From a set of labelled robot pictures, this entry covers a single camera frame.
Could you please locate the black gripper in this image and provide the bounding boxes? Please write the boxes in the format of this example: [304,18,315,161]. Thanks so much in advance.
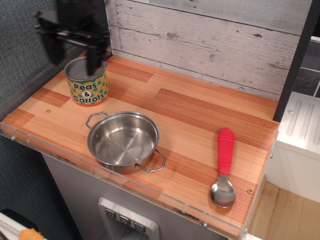
[34,0,110,76]

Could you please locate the peas and carrots can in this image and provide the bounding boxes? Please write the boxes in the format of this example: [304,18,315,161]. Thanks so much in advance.
[64,56,109,107]

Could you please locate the clear acrylic edge guard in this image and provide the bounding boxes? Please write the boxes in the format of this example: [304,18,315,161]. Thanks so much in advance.
[1,116,279,240]

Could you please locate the white toy sink unit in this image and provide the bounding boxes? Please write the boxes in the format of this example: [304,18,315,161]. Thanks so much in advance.
[263,36,320,204]

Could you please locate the right dark post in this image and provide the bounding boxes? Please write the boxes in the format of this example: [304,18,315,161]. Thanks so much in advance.
[272,0,320,123]

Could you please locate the stainless steel pot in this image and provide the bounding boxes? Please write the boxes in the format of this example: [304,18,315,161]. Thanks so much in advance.
[85,111,167,174]

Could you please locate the left dark post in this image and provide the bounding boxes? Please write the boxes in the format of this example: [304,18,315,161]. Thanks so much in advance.
[84,0,113,62]

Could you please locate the orange and black object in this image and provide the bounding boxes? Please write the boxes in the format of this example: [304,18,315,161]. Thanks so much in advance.
[0,227,45,240]

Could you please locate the grey toy fridge cabinet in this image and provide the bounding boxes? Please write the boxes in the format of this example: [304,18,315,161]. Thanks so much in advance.
[43,154,224,240]

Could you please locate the dark post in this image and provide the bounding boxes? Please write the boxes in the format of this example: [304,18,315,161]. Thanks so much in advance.
[84,0,113,62]
[272,0,320,123]

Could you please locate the red handled metal spoon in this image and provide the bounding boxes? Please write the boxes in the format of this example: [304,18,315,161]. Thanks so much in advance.
[210,127,236,208]

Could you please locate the silver water dispenser panel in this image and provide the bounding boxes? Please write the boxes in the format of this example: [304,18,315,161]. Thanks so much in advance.
[98,197,160,240]

